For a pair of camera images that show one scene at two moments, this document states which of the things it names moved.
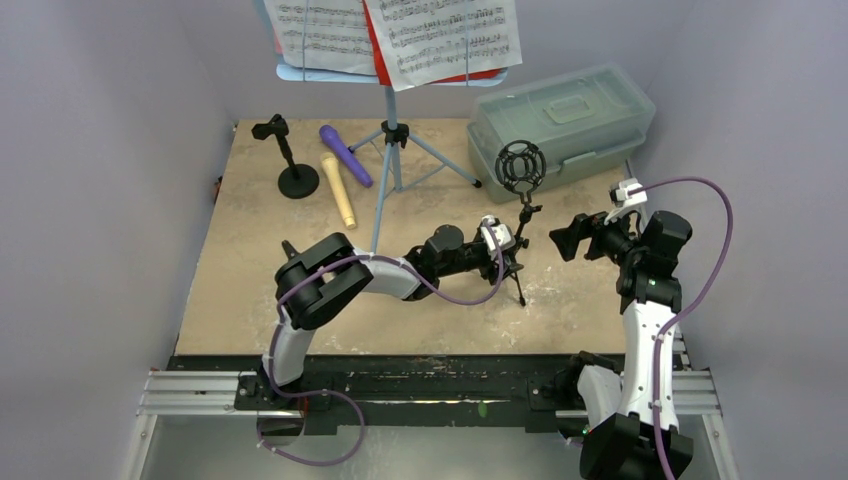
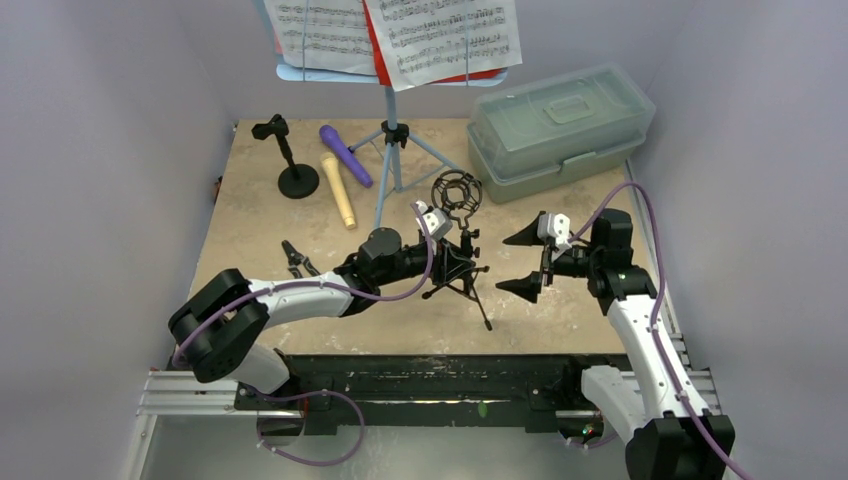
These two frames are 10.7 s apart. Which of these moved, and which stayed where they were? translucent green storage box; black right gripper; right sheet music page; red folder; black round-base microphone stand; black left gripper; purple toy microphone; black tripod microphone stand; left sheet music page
Moved: black right gripper; black left gripper; black tripod microphone stand
Stayed: translucent green storage box; left sheet music page; right sheet music page; red folder; black round-base microphone stand; purple toy microphone
